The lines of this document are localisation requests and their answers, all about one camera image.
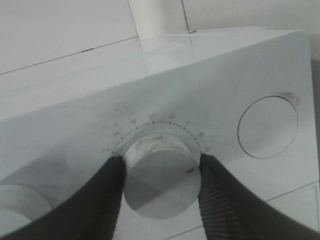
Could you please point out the white timer knob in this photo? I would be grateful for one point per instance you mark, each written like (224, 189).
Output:
(163, 178)

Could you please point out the white microwave oven body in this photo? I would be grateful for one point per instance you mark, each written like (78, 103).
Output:
(60, 121)

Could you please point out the white upper power knob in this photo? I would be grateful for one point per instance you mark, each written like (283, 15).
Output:
(19, 206)

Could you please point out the white round door button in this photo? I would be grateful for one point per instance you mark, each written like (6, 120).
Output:
(267, 127)

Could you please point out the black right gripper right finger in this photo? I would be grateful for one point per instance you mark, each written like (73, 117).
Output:
(230, 211)

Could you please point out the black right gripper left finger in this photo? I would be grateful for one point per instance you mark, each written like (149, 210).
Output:
(90, 214)

